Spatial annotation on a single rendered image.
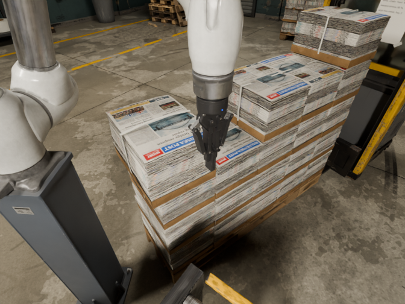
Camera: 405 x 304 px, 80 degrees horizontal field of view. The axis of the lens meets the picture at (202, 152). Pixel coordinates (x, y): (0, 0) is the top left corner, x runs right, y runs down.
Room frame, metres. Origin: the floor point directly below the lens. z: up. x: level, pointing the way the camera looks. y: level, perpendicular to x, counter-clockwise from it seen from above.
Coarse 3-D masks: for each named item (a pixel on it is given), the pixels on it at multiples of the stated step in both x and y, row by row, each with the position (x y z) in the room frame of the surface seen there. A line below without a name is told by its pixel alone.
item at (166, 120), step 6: (168, 114) 0.82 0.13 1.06; (180, 114) 0.82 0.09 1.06; (186, 114) 0.82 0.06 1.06; (192, 114) 0.82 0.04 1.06; (162, 120) 0.78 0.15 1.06; (168, 120) 0.78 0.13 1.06; (174, 120) 0.78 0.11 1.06; (132, 126) 0.74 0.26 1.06; (144, 126) 0.74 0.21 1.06; (150, 126) 0.74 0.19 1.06; (156, 126) 0.74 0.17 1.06; (132, 132) 0.70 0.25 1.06; (138, 132) 0.70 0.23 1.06; (126, 144) 0.69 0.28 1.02; (126, 150) 0.70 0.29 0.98
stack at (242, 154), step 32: (320, 128) 1.25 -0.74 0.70; (224, 160) 0.81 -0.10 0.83; (256, 160) 0.92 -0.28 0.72; (288, 160) 1.09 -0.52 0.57; (192, 192) 0.68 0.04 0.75; (256, 192) 0.95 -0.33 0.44; (160, 224) 0.63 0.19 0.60; (192, 224) 0.68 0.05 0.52; (224, 224) 0.81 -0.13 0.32; (256, 224) 1.00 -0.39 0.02; (160, 256) 0.72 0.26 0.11; (192, 256) 0.68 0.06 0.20
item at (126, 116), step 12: (168, 96) 0.98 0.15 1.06; (120, 108) 0.87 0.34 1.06; (132, 108) 0.86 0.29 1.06; (144, 108) 0.87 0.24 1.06; (156, 108) 0.87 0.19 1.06; (168, 108) 0.87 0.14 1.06; (180, 108) 0.87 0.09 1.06; (108, 120) 0.83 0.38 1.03; (120, 120) 0.78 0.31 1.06; (132, 120) 0.78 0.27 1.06; (144, 120) 0.78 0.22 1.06; (120, 132) 0.72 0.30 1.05; (120, 144) 0.75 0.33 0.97
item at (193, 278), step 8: (192, 264) 0.35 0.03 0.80; (184, 272) 0.33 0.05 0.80; (192, 272) 0.33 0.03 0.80; (200, 272) 0.33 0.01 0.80; (184, 280) 0.30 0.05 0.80; (192, 280) 0.30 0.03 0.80; (200, 280) 0.31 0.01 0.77; (176, 288) 0.28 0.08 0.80; (184, 288) 0.28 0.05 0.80; (192, 288) 0.28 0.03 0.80; (200, 288) 0.31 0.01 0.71; (168, 296) 0.26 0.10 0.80; (176, 296) 0.26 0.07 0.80; (184, 296) 0.26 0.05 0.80
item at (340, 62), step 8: (296, 48) 1.54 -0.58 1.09; (304, 48) 1.50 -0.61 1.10; (312, 56) 1.45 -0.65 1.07; (320, 56) 1.41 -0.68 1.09; (328, 56) 1.37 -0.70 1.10; (368, 56) 1.39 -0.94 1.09; (336, 64) 1.32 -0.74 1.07; (344, 64) 1.29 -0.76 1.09; (352, 64) 1.29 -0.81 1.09; (344, 96) 1.33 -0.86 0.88; (352, 96) 1.40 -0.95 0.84; (336, 104) 1.30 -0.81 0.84; (344, 120) 1.42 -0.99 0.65; (312, 160) 1.28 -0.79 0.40; (312, 176) 1.35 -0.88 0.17
